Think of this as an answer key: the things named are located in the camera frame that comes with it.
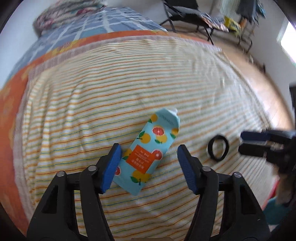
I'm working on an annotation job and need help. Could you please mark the metal clothes drying rack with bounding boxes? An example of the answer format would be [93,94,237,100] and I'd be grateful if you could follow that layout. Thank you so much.
[236,1,266,54]

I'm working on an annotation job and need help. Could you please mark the window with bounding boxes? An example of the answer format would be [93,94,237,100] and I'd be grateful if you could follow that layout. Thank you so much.
[277,19,296,65]

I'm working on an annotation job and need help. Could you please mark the striped yellow towel blanket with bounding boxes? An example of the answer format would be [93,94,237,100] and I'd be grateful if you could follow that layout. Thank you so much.
[14,36,274,240]

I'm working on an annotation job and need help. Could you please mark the yellow green box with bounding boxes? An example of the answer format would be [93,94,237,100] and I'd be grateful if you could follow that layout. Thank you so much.
[224,16,241,35]

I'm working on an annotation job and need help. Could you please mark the striped clothes on chair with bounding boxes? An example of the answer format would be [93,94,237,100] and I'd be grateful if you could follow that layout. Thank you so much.
[183,8,229,32]

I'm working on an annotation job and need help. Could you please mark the dark garment on rack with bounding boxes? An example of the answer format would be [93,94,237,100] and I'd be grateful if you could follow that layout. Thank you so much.
[236,0,257,18]

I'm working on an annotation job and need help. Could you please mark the black folding chair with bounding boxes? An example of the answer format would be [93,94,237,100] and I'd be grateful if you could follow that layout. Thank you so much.
[159,1,214,45]

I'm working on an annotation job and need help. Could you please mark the blue checked bed sheet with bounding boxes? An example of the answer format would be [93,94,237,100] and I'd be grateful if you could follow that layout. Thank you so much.
[6,7,166,80]

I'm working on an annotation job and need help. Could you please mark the folded floral quilt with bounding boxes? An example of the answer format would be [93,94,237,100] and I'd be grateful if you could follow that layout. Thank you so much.
[33,1,106,36]

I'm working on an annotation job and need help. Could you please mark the black hair tie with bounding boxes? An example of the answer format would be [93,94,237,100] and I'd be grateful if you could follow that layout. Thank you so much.
[207,134,230,162]

